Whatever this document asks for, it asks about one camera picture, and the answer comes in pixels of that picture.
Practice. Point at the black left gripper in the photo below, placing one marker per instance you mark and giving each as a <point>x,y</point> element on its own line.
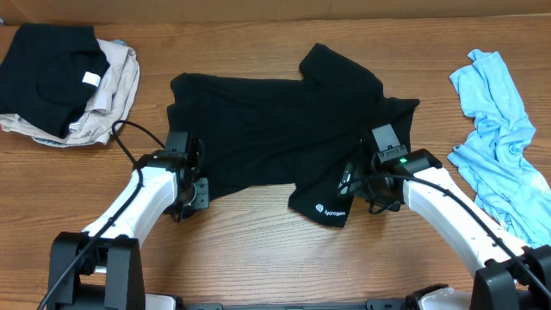
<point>201,194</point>

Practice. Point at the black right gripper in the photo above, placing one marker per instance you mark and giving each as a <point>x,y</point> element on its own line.
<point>349,182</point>

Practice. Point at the black t-shirt with logo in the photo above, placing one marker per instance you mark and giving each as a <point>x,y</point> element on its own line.
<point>305,132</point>

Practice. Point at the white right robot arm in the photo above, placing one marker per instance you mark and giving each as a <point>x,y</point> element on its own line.
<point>507,273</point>

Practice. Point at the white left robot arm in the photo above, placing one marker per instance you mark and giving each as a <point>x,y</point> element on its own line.
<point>100,267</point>

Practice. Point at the folded beige garment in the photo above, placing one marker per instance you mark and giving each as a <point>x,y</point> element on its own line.
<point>111,102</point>

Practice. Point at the light blue t-shirt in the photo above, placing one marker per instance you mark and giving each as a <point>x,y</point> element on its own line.
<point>507,186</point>

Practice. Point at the folded black shirt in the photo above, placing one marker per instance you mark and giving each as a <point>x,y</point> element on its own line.
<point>49,74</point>

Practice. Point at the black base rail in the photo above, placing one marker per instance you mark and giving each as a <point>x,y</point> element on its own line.
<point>372,304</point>

